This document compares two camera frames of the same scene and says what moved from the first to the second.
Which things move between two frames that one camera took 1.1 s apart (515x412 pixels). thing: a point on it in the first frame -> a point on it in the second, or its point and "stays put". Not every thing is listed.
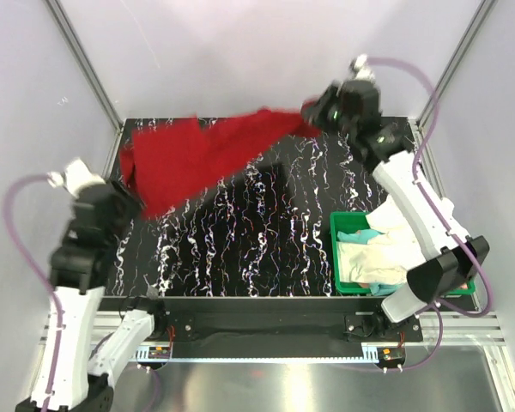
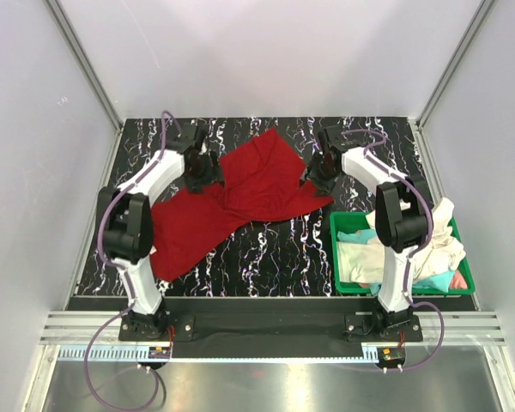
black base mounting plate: (285, 320) stays put
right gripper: (314, 112) -> (324, 188)
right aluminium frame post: (460, 49) stays put
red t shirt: (171, 164) -> (261, 179)
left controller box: (156, 352) stays put
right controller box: (391, 356) stays put
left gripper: (134, 204) -> (210, 174)
